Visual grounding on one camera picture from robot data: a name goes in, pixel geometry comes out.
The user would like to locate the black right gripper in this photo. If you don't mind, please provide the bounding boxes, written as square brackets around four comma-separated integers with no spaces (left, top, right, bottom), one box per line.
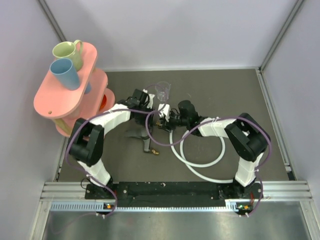
[158,112,190,133]

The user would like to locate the white flexible hose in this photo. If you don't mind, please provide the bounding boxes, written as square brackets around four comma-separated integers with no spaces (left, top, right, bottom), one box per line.
[168,127,241,184]

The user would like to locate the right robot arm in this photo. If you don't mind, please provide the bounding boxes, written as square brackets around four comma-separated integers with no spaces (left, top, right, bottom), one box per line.
[158,100,271,198]

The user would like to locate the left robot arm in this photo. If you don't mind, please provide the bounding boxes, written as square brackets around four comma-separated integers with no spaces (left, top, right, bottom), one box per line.
[64,89,155,199]

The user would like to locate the clear plastic cup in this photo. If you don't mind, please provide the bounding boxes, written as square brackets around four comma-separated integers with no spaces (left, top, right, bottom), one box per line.
[155,81,171,102]

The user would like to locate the orange object on shelf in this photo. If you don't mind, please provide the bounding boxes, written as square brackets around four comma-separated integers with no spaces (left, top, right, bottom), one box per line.
[99,94,107,111]

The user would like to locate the pink three-tier shelf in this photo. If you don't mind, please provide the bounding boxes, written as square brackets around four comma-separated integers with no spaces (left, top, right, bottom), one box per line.
[33,42,115,137]

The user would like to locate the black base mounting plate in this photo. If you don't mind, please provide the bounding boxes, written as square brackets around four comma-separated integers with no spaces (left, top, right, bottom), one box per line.
[84,181,253,208]

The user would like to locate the blue plastic cup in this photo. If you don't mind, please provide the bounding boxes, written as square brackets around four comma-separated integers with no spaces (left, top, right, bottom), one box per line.
[49,58,80,91]

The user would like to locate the green ceramic mug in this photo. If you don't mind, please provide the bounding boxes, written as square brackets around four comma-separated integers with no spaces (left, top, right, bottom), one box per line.
[52,39,84,71]

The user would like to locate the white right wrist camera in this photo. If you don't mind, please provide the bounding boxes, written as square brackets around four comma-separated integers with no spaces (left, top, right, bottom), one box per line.
[158,103,171,122]

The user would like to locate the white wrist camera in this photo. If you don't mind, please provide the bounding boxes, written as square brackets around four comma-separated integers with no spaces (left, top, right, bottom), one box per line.
[142,89,155,109]
[158,103,171,122]

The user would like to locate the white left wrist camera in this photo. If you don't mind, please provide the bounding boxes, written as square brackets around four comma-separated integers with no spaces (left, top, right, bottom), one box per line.
[142,89,155,109]

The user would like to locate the grey slotted cable duct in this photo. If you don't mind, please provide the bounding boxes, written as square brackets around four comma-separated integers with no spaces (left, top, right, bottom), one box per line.
[50,201,240,213]

